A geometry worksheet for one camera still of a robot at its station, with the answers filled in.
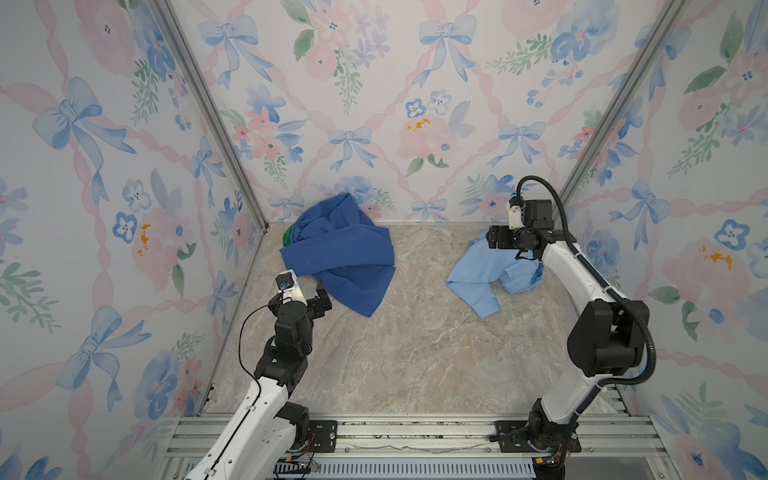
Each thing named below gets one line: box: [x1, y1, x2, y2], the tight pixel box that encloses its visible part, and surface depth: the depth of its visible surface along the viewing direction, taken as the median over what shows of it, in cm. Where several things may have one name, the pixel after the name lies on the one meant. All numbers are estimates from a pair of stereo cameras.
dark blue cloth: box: [280, 193, 397, 317], surface depth 106 cm
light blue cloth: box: [446, 231, 545, 319], surface depth 103 cm
